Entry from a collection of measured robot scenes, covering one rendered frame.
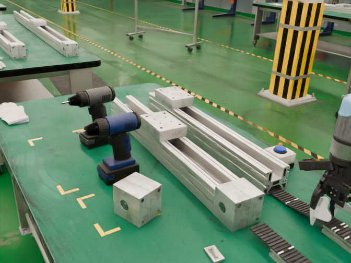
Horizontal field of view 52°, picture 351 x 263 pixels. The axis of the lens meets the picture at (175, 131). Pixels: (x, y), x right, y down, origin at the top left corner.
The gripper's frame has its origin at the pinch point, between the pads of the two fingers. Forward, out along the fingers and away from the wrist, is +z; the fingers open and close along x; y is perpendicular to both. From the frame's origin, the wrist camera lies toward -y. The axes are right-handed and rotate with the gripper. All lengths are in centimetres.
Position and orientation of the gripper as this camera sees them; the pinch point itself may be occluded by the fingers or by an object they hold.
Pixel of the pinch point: (321, 215)
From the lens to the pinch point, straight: 110.1
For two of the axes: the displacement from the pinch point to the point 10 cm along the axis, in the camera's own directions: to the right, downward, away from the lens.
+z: -0.4, 9.1, 4.2
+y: 5.0, 3.8, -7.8
